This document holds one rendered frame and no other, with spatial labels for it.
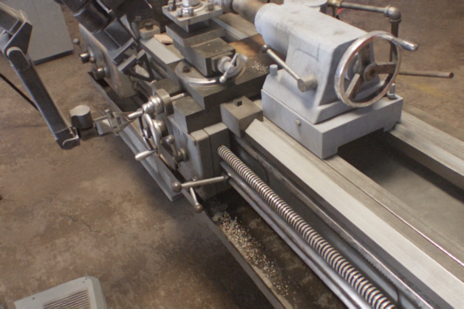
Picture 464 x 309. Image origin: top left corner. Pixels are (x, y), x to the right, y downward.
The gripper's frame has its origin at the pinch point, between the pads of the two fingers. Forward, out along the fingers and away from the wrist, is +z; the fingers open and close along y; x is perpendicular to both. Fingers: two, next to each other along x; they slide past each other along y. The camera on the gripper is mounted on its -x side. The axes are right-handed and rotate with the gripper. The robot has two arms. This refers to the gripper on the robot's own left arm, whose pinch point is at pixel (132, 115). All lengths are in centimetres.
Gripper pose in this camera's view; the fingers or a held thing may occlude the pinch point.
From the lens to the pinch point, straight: 199.6
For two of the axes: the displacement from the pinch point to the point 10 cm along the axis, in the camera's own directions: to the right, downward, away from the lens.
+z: 8.6, -3.6, 3.5
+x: -3.8, 0.0, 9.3
